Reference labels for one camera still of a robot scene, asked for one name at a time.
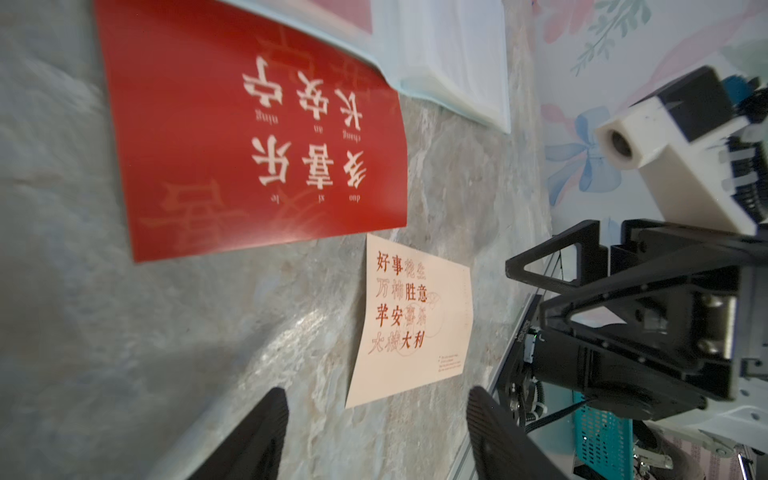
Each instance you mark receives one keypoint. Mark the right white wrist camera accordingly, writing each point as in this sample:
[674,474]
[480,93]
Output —
[698,143]

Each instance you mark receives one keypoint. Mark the red card near album front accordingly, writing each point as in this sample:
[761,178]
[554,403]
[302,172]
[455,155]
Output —
[234,131]

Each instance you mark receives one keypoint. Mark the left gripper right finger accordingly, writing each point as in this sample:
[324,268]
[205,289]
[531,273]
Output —
[501,449]

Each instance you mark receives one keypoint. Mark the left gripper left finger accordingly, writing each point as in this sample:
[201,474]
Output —
[253,450]

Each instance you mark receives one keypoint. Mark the teal plastic basket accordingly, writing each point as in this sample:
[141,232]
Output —
[604,442]

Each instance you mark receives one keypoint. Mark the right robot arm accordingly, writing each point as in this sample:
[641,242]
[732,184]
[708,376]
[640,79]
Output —
[742,421]

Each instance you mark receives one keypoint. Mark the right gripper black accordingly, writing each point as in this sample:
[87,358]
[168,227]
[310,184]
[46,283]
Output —
[674,323]

